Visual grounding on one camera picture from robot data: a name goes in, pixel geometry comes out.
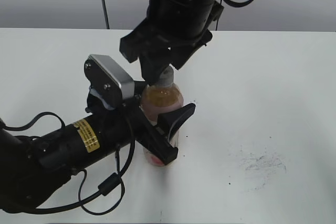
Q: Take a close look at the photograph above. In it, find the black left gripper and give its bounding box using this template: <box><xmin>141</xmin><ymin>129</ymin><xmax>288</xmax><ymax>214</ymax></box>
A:
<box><xmin>85</xmin><ymin>81</ymin><xmax>196</xmax><ymax>165</ymax></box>

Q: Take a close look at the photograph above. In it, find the white bottle cap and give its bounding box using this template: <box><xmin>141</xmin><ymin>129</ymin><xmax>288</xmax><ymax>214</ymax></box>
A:
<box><xmin>154</xmin><ymin>66</ymin><xmax>174</xmax><ymax>88</ymax></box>

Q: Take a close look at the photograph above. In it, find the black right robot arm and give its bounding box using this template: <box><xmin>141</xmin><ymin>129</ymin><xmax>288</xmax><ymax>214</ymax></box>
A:
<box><xmin>120</xmin><ymin>0</ymin><xmax>224</xmax><ymax>86</ymax></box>

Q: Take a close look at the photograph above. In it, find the peach oolong tea bottle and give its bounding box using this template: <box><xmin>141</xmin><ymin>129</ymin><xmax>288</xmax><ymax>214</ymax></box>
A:
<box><xmin>140</xmin><ymin>78</ymin><xmax>186</xmax><ymax>167</ymax></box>

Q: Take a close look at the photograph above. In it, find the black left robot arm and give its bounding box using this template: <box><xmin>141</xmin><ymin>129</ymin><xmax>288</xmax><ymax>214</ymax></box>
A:
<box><xmin>1</xmin><ymin>81</ymin><xmax>196</xmax><ymax>215</ymax></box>

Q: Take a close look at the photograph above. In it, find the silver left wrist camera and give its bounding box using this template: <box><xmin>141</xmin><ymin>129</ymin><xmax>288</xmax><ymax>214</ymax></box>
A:
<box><xmin>84</xmin><ymin>55</ymin><xmax>135</xmax><ymax>108</ymax></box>

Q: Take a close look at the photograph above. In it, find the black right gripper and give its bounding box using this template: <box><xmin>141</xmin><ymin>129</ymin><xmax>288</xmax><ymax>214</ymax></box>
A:
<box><xmin>119</xmin><ymin>19</ymin><xmax>212</xmax><ymax>86</ymax></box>

